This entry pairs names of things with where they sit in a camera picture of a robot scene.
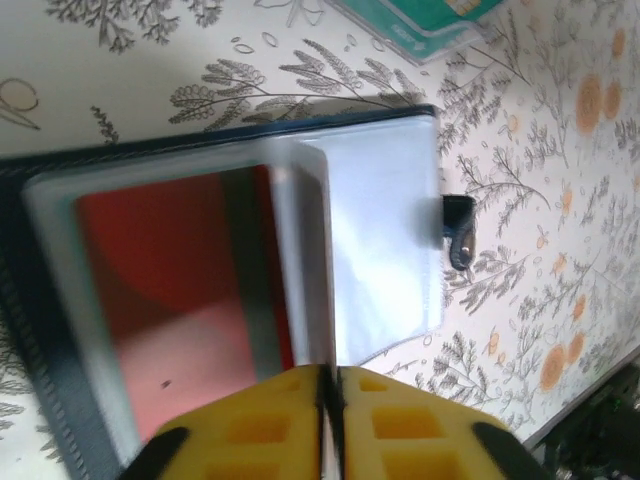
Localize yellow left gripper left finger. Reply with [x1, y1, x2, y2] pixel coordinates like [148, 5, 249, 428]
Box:
[119, 366, 327, 480]

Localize green credit card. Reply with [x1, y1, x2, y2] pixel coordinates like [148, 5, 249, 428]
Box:
[344, 0, 496, 56]

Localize clear plastic card tray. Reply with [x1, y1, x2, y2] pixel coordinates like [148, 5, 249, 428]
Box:
[329, 0, 506, 64]

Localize navy leather card holder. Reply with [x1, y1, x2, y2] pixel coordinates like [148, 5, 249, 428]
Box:
[0, 102, 477, 480]

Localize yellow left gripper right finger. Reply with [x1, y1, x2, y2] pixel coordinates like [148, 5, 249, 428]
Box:
[335, 366, 556, 480]

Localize red credit card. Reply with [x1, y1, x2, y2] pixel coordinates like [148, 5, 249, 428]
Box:
[73, 163, 297, 444]

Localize floral patterned table cover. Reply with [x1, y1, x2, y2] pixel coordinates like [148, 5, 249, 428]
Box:
[0, 0, 640, 480]

